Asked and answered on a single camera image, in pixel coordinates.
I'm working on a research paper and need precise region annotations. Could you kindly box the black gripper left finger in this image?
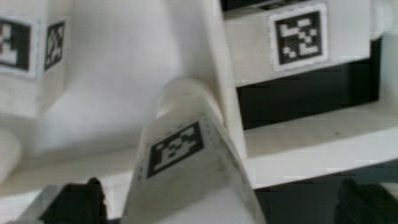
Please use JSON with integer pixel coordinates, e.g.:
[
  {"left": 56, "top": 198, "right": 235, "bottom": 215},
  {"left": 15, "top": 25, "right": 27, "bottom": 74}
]
[{"left": 40, "top": 178, "right": 109, "bottom": 224}]

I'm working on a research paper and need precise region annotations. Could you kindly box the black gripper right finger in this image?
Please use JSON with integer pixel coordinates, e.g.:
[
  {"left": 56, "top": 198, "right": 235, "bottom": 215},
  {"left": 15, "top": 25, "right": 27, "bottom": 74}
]
[{"left": 335, "top": 179, "right": 398, "bottom": 224}]

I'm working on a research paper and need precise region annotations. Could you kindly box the white table leg with tag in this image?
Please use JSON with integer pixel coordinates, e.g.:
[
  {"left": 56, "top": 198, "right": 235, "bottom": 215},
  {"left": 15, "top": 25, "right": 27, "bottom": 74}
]
[{"left": 122, "top": 78, "right": 267, "bottom": 224}]

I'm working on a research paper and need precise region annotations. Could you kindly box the white table leg upper right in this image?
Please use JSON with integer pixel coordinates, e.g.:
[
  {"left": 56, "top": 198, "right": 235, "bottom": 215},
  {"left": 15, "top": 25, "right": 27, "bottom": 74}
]
[{"left": 225, "top": 0, "right": 398, "bottom": 86}]

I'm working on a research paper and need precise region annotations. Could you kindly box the white table leg on tabletop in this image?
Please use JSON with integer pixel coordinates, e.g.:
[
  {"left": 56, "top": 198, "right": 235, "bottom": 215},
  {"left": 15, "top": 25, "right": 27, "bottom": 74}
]
[{"left": 0, "top": 0, "right": 74, "bottom": 118}]

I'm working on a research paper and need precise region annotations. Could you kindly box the white U-shaped obstacle fence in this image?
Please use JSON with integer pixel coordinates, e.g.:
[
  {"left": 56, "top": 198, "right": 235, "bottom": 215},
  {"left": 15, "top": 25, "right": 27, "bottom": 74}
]
[{"left": 244, "top": 103, "right": 398, "bottom": 188}]

